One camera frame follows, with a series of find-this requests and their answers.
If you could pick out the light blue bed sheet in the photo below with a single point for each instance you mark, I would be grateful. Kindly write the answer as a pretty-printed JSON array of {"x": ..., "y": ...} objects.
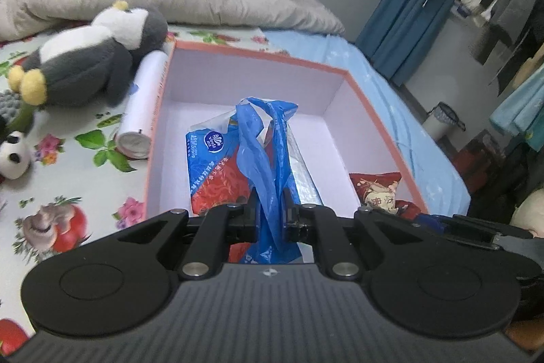
[{"x": 441, "y": 187}]

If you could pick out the brown cartoon snack packet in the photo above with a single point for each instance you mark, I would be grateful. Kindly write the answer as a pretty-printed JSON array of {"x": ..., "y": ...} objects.
[{"x": 379, "y": 192}]

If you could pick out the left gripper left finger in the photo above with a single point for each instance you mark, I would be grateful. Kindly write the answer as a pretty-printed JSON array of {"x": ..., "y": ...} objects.
[{"x": 222, "y": 226}]

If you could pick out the small panda plush toy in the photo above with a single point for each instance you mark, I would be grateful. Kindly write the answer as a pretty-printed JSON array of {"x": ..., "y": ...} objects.
[{"x": 14, "y": 156}]

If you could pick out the blue curtain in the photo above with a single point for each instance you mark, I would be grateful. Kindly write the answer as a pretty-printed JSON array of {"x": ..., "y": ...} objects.
[{"x": 399, "y": 35}]

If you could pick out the white paper roll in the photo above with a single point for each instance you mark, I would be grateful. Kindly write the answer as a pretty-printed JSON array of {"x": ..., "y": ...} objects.
[{"x": 134, "y": 135}]

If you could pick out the fruit pattern table cloth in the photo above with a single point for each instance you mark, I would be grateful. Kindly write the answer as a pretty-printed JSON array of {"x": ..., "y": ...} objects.
[{"x": 73, "y": 162}]

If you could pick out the white trash bin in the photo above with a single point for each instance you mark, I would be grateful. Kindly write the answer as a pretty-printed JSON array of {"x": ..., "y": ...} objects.
[{"x": 442, "y": 120}]

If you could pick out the grey penguin plush toy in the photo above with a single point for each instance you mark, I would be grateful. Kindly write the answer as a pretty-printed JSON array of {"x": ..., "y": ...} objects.
[{"x": 78, "y": 64}]

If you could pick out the green massage brush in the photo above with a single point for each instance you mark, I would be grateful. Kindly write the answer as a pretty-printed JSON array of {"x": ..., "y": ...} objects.
[{"x": 16, "y": 115}]

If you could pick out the blue tissue pack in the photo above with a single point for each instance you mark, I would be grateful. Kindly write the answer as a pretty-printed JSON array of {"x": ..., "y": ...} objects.
[{"x": 251, "y": 148}]

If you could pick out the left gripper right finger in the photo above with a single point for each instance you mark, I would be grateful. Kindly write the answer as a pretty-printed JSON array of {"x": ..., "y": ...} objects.
[{"x": 319, "y": 227}]

